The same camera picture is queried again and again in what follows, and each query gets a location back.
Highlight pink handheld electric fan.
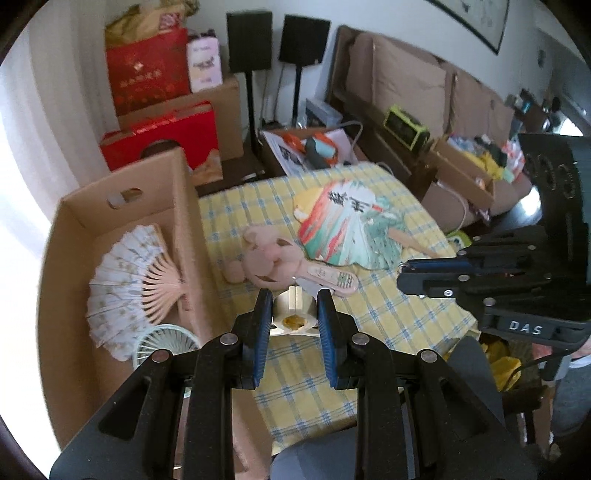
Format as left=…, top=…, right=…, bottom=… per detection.
left=222, top=226, right=360, bottom=297

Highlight cardboard tray of clutter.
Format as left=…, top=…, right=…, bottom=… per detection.
left=425, top=137, right=533, bottom=215

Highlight painted round paper fan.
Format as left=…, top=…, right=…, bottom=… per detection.
left=294, top=180, right=437, bottom=270

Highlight green black alarm clock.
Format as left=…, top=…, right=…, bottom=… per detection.
left=384, top=105, right=431, bottom=153

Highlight large brown cardboard box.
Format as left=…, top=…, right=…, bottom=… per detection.
left=117, top=75, right=243, bottom=161

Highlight brown bed headboard cushions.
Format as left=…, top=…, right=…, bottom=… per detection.
left=328, top=25, right=514, bottom=146

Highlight white paper shopping bag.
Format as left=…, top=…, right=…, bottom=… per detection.
left=259, top=128, right=367, bottom=177

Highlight white paper folding fan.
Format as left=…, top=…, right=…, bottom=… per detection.
left=85, top=224, right=185, bottom=362

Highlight left black speaker on stand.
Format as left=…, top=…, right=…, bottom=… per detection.
left=226, top=9, right=273, bottom=178

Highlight open cardboard box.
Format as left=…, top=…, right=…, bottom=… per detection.
left=37, top=149, right=271, bottom=479

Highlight gold gift bag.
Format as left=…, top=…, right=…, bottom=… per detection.
left=104, top=0, right=200, bottom=49

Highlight white curtain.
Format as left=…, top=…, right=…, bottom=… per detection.
left=1, top=1, right=118, bottom=217

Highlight red gift bag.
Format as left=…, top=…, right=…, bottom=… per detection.
left=106, top=28, right=190, bottom=116

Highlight framed ink painting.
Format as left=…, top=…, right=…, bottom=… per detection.
left=430, top=0, right=510, bottom=54

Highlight mint green round fan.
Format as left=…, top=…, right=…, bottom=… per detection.
left=132, top=324, right=199, bottom=369

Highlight yellow plaid cloth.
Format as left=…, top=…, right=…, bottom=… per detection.
left=199, top=162, right=476, bottom=452

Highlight red collection gift box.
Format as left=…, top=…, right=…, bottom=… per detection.
left=100, top=101, right=223, bottom=186

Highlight right black speaker on stand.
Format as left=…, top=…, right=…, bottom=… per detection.
left=279, top=15, right=331, bottom=126

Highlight black speaker on stand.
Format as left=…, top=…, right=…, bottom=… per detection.
left=226, top=9, right=273, bottom=178
left=279, top=15, right=331, bottom=126

